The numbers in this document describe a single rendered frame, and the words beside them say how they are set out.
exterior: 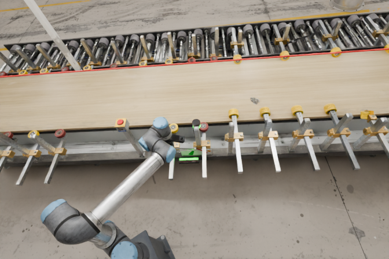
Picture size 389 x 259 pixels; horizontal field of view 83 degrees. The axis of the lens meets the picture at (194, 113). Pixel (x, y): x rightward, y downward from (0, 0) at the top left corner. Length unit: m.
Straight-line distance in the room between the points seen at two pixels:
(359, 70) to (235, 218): 1.81
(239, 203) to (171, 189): 0.74
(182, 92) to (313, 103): 1.13
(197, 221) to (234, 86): 1.39
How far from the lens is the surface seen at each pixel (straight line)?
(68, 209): 1.24
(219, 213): 2.48
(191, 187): 2.56
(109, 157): 2.13
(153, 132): 1.35
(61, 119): 2.34
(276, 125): 2.03
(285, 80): 2.18
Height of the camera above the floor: 2.43
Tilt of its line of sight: 54 degrees down
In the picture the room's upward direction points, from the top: 10 degrees counter-clockwise
